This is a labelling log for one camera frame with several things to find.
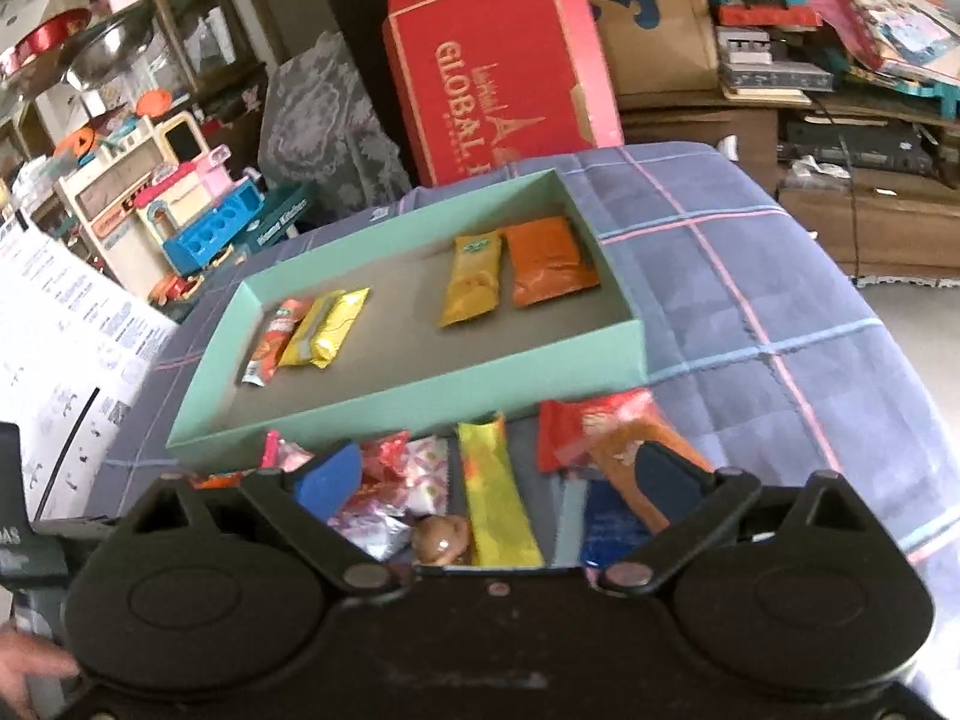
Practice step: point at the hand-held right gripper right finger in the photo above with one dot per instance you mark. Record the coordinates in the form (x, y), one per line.
(671, 487)

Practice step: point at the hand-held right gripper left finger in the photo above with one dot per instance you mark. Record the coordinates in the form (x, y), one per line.
(330, 476)

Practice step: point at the red foil candy packet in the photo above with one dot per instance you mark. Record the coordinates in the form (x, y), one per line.
(386, 457)

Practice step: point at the pink red candy packet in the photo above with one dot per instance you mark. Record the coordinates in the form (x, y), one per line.
(274, 454)

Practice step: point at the orange clear-ended snack packet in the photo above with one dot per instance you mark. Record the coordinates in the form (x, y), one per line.
(615, 457)

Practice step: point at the large red snack bag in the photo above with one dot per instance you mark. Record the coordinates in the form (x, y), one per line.
(570, 431)

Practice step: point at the mint green shallow box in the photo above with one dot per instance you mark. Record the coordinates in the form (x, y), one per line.
(450, 390)

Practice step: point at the person's left hand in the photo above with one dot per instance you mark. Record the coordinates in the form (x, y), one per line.
(26, 660)

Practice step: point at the silver foil snack packet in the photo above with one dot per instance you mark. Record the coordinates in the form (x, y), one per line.
(371, 529)

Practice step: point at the blue snack packet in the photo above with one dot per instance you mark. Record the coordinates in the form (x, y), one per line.
(611, 529)

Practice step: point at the white pink flowered candy packet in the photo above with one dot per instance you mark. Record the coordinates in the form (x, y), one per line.
(427, 476)

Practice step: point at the brown round jelly cup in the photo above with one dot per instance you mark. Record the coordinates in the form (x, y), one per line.
(441, 540)

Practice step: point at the red orange tube snack packet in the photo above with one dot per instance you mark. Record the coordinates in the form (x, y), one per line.
(270, 345)

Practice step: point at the yellow silver striped snack packet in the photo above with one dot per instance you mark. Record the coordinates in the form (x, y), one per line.
(330, 330)

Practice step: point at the white printed paper sheet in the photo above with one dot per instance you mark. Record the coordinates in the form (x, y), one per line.
(67, 330)

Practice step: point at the yellow snack packet green logo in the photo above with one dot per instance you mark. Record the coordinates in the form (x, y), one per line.
(469, 281)

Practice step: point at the blue plaid blanket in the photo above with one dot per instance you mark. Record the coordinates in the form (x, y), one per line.
(750, 255)

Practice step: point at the flat orange snack packet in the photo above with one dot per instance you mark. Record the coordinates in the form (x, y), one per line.
(551, 262)

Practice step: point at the teal toy box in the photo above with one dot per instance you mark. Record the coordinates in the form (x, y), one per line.
(289, 214)

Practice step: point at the blue toy tray with holes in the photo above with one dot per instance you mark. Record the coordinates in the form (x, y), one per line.
(217, 232)

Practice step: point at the large brown cardboard box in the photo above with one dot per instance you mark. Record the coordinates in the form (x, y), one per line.
(900, 225)

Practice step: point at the cream pink toy kitchen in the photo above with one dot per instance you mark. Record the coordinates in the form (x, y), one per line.
(112, 195)

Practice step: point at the grey lace cushion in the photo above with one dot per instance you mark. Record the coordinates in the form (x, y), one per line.
(322, 120)

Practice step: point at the black electronic device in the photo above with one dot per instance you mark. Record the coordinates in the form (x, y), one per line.
(855, 141)

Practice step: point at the stack of grey books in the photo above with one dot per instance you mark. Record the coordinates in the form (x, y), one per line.
(772, 71)

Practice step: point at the red cardboard box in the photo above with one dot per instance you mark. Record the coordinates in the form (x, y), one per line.
(495, 75)

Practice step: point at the brown box with blue bear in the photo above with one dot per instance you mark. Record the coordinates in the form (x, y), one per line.
(675, 22)

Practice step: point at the metal bowl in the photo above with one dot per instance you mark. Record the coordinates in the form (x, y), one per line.
(105, 52)

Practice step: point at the red ribbon spool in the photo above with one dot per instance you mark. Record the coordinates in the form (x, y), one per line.
(45, 37)

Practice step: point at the colourful picture books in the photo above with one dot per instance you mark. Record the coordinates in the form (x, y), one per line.
(892, 22)

